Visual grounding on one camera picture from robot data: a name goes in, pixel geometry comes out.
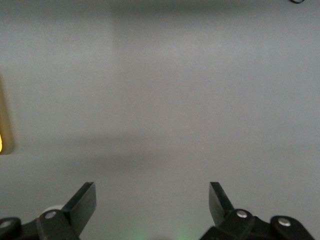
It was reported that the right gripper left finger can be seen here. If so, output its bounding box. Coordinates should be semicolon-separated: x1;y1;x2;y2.
0;181;97;240

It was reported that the yellow plastic tray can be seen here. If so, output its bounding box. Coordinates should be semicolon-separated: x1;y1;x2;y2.
0;72;15;155

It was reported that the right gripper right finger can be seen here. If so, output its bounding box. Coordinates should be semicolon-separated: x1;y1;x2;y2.
199;181;313;240

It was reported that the dark grey table mat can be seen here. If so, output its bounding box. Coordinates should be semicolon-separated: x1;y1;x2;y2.
0;0;320;240

